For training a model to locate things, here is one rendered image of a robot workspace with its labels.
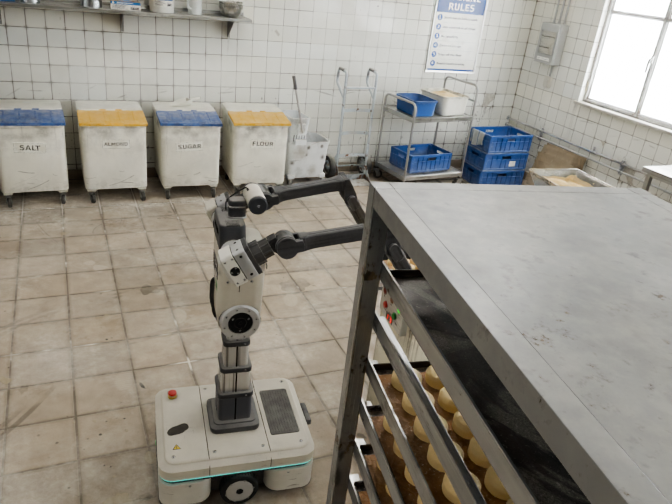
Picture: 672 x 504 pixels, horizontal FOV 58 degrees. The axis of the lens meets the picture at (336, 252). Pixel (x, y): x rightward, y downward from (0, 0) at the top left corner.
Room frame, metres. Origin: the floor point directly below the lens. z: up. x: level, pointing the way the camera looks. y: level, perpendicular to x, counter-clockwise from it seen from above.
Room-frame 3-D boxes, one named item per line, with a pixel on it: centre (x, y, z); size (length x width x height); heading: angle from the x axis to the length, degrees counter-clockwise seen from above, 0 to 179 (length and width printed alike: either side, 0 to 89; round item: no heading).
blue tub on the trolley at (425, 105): (6.33, -0.64, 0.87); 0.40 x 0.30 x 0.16; 29
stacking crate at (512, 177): (6.81, -1.68, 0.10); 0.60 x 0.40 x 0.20; 114
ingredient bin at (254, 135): (5.75, 0.92, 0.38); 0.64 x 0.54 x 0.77; 23
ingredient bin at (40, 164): (4.89, 2.67, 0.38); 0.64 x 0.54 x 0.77; 29
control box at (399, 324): (2.32, -0.28, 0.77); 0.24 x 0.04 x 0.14; 20
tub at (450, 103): (6.56, -0.95, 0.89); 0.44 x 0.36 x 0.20; 35
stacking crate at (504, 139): (6.81, -1.68, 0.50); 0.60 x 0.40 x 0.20; 118
